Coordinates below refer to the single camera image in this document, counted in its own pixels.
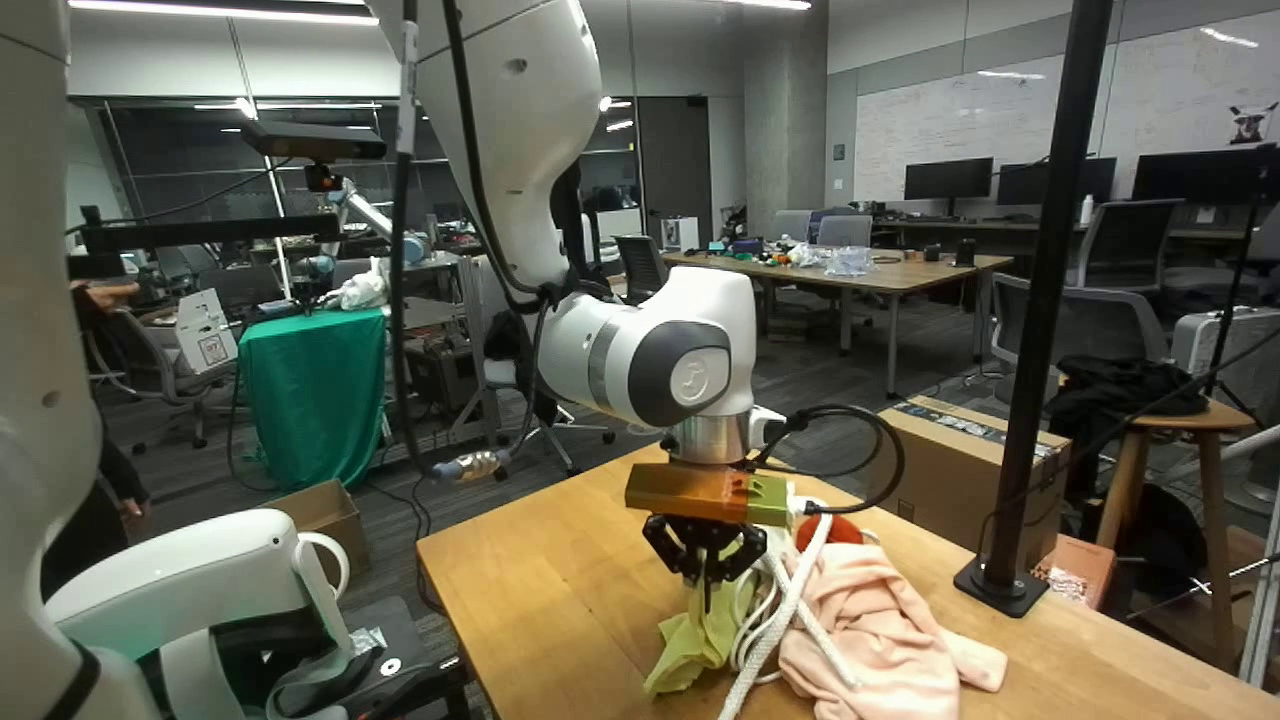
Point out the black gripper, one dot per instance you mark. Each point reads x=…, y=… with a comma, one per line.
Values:
x=707, y=549

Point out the yellow-green cloth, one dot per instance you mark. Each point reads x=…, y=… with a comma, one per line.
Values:
x=700, y=639

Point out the red plush tomato toy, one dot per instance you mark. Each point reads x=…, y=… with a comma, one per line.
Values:
x=824, y=528

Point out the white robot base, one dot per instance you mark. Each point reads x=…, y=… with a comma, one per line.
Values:
x=214, y=623

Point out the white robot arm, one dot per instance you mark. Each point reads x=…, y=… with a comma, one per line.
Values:
x=513, y=97

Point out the light peach cloth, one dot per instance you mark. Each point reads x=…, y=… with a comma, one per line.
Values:
x=877, y=649

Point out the cardboard box on floor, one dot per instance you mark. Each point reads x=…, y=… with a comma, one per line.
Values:
x=952, y=461

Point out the long wooden desk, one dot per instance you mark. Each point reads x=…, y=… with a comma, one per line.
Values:
x=891, y=277

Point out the wooden stool with black cloth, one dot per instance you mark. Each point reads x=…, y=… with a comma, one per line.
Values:
x=1149, y=477

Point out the green draped table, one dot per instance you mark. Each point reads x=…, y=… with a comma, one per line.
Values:
x=312, y=389

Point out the black camera stand pole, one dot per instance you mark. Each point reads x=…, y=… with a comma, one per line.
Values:
x=1001, y=577

